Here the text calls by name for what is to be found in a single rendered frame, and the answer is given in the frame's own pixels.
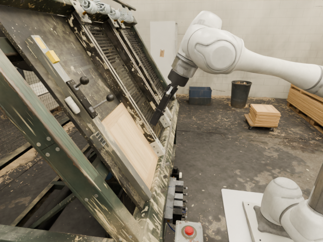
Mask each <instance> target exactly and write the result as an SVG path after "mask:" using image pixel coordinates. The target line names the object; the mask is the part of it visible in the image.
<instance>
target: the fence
mask: <svg viewBox="0 0 323 242"><path fill-rule="evenodd" d="M35 37H39V38H40V40H41V41H42V43H43V44H44V45H45V47H46V48H41V46H40V45H39V43H38V42H37V41H36V40H35ZM25 42H26V43H27V45H28V46H29V47H30V48H31V50H32V51H33V52H34V54H35V55H36V57H37V58H38V59H39V61H40V62H41V63H42V65H43V66H44V67H45V69H46V70H47V71H48V73H49V74H50V75H51V77H52V78H53V80H54V81H55V82H56V84H57V85H58V86H59V88H60V89H61V90H62V91H63V93H64V94H65V95H66V97H71V98H72V100H73V101H74V102H75V104H76V105H77V106H78V107H79V109H80V112H79V114H80V116H81V117H82V118H83V120H84V121H85V123H86V124H87V125H88V127H89V128H90V129H91V131H92V132H93V133H95V132H97V131H98V132H99V133H100V134H101V136H102V137H103V139H104V140H105V141H106V144H105V145H104V146H103V147H104V148H105V149H106V151H107V152H108V153H109V155H110V156H111V157H112V159H113V160H114V162H115V163H116V164H117V166H118V167H119V168H120V170H121V171H122V172H123V174H124V175H125V176H126V177H127V179H128V180H129V181H130V183H131V184H132V186H133V187H134V188H135V190H136V191H137V192H138V194H139V195H140V196H141V198H142V199H143V200H144V202H145V201H148V200H150V199H151V195H152V192H151V191H150V189H149V188H148V187H147V185H146V184H145V183H144V181H143V180H142V179H141V177H140V176H139V174H138V173H137V171H136V170H135V169H134V167H133V166H132V164H131V163H130V162H129V160H128V159H127V157H126V156H125V155H124V153H123V152H122V150H121V149H120V148H119V146H118V145H117V144H116V142H115V141H114V139H113V138H112V137H111V135H110V134H109V132H108V131H107V130H106V128H105V127H104V125H103V124H102V123H101V121H100V120H99V118H98V117H95V118H94V119H92V118H91V117H90V116H89V114H88V113H87V112H86V110H85V109H84V107H83V106H82V105H81V103H80V102H79V101H78V99H77V98H76V96H75V95H74V94H73V92H72V91H71V89H70V88H69V87H68V85H67V84H66V82H67V81H69V80H71V79H70V78H69V76H68V75H67V73H66V72H65V71H64V69H63V68H62V67H61V65H60V64H59V63H54V64H53V63H52V62H51V60H50V59H49V57H48V56H47V55H46V52H47V51H49V48H48V47H47V46H46V44H45V43H44V41H43V40H42V39H41V37H40V36H30V37H28V38H27V39H26V40H25Z"/></svg>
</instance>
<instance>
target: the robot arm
mask: <svg viewBox="0 0 323 242"><path fill-rule="evenodd" d="M221 27H222V20H221V18H220V17H219V16H217V15H216V14H214V13H212V12H209V11H201V12H200V13H199V14H198V15H197V16H196V18H195V19H194V20H193V21H192V23H191V24H190V26H189V27H188V29H187V31H186V33H185V35H184V37H183V39H182V41H181V44H180V48H179V51H178V53H177V55H176V57H175V59H174V61H173V63H172V65H171V67H172V69H171V71H170V73H169V74H168V79H169V80H170V81H171V84H169V85H167V87H166V90H165V91H164V94H163V97H162V99H161V101H160V103H159V105H158V107H157V108H155V109H156V111H155V112H154V114H153V116H152V118H151V120H150V123H151V124H152V125H154V126H156V125H157V123H158V121H159V119H160V118H161V116H162V114H163V112H165V111H166V110H165V108H166V107H167V105H168V103H169V101H170V100H171V98H172V97H173V96H174V94H175V93H176V92H177V90H178V88H177V87H178V86H181V87H184V86H185V85H186V84H187V82H188V80H189V78H192V77H193V75H194V74H195V72H196V70H197V69H198V68H200V69H202V70H203V71H205V72H207V73H210V74H230V73H232V72H233V71H245V72H250V73H258V74H264V75H271V76H276V77H279V78H282V79H284V80H286V81H288V82H290V83H291V84H293V85H295V86H296V87H298V88H300V89H302V90H304V91H306V92H308V93H311V94H314V95H317V96H319V97H321V98H323V66H320V65H315V64H305V63H297V62H291V61H286V60H282V59H277V58H272V57H267V56H263V55H260V54H257V53H254V52H252V51H250V50H248V49H246V48H245V47H244V41H243V39H241V38H238V37H237V36H235V35H233V34H231V33H230V32H228V31H225V30H221ZM253 209H254V210H255V213H256V218H257V222H258V231H260V232H266V233H270V234H274V235H278V236H282V237H286V238H289V239H292V240H293V241H294V242H323V163H322V166H321V168H320V171H319V173H318V176H317V178H316V181H315V184H314V186H313V189H312V191H311V194H310V196H309V199H308V200H304V198H303V197H302V191H301V189H300V187H299V186H298V185H297V184H296V183H295V182H294V181H292V180H291V179H288V178H284V177H278V178H276V179H274V180H272V181H271V182H270V183H269V184H268V185H267V187H266V188H265V191H264V194H263V197H262V201H261V206H254V207H253Z"/></svg>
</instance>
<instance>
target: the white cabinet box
mask: <svg viewBox="0 0 323 242"><path fill-rule="evenodd" d="M177 33H178V23H177V22H176V21H165V22H150V54H151V56H152V57H153V59H154V61H155V63H156V64H157V66H158V68H159V70H160V72H161V73H162V75H163V77H164V79H165V80H166V82H167V84H168V85H169V84H171V81H170V80H169V79H168V74H169V73H170V71H171V69H172V67H171V65H172V63H173V61H174V59H175V57H176V55H177Z"/></svg>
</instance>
